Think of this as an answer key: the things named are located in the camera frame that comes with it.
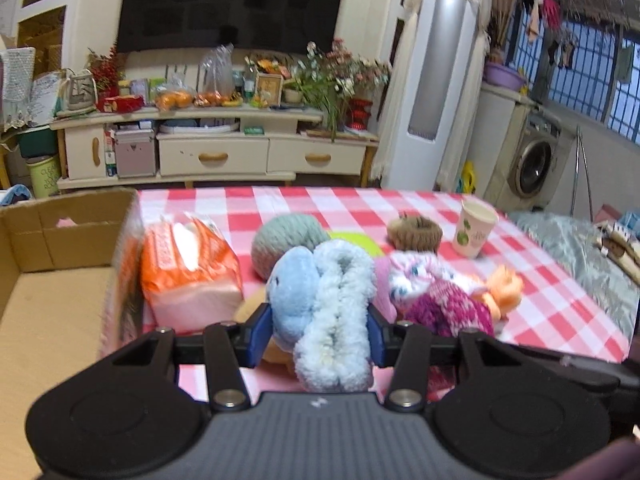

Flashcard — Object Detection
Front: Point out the silver washing machine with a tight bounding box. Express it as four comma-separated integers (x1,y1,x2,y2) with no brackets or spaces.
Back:
484,104,574,212

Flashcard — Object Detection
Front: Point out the red vase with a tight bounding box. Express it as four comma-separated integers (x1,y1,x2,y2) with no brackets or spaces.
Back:
345,98,373,131

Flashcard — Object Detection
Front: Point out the red gift box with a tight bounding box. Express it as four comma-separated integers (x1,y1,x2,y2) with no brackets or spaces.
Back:
96,96,144,115

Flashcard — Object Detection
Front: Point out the bag of oranges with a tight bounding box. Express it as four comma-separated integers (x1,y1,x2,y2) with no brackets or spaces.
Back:
155,90,194,112

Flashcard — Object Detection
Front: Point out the white paper cup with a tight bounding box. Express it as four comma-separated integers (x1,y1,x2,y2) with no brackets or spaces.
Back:
452,196,499,259

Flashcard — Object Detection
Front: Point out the brown cardboard box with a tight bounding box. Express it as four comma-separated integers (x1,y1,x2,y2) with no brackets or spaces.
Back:
1,188,144,479

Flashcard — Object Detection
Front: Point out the grey-green knitted hat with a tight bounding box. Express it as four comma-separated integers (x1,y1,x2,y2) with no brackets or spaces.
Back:
250,214,330,281

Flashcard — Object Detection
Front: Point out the tan strawberry plush toy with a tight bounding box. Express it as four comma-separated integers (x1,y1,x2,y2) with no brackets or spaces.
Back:
232,285,295,377

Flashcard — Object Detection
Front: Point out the purple plastic basin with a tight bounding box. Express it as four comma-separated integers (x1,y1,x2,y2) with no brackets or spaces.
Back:
484,62,526,92

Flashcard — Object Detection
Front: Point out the knitted-dress baby doll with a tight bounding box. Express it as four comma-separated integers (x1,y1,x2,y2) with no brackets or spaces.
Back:
378,252,524,337

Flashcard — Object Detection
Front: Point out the white standing air conditioner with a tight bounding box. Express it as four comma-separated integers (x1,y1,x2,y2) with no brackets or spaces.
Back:
371,0,491,192

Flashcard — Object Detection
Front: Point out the green waste bin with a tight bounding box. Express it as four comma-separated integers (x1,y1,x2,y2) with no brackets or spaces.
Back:
26,155,61,198

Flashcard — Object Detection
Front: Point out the black flat television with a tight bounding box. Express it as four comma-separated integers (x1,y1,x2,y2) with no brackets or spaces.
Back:
116,0,341,54

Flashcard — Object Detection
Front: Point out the red white checkered tablecloth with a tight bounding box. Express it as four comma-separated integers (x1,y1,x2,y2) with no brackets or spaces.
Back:
118,188,637,361

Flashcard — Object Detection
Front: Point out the grey quilted blanket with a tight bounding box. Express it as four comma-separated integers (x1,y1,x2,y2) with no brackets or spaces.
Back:
508,211,639,340

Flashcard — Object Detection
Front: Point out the light blue fluffy plush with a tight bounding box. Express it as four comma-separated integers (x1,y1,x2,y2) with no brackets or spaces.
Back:
266,238,376,393

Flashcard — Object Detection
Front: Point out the potted flower plant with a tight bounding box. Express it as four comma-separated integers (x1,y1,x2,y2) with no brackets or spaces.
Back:
292,38,392,140

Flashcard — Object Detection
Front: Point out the wooden photo frame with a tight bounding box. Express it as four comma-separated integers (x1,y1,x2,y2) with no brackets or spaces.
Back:
255,73,283,106

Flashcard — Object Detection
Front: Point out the orange tissue pack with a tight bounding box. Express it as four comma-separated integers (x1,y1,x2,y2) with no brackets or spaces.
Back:
141,212,243,334

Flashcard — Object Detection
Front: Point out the pink storage box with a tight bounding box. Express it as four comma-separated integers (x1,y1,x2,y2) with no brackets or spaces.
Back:
115,129,156,178

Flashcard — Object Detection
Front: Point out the yellow-green cloth pad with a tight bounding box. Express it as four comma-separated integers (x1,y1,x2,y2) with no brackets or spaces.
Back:
328,231,385,258

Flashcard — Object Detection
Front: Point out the brown fuzzy scrunchie toy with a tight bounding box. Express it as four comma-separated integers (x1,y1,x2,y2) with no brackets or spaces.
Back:
386,214,442,254

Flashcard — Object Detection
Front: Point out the clear plastic bag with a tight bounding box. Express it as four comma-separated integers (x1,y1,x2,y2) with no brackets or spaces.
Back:
201,44,234,98

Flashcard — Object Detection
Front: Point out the cream TV cabinet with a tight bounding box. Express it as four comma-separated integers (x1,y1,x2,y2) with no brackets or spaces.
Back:
50,105,378,190

